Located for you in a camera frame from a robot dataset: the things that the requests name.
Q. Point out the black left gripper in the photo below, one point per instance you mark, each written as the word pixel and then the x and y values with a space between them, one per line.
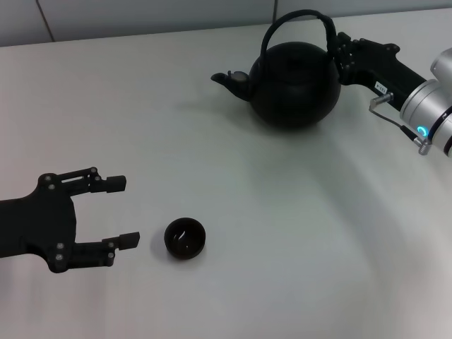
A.
pixel 39 222

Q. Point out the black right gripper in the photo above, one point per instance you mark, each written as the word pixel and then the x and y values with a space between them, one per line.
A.
pixel 385 67

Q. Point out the black round teapot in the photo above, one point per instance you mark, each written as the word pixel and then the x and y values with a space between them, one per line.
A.
pixel 293 88

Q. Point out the small black teacup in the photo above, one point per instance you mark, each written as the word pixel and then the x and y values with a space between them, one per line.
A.
pixel 184 239

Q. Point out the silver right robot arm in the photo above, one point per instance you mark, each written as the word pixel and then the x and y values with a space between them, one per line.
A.
pixel 427 102

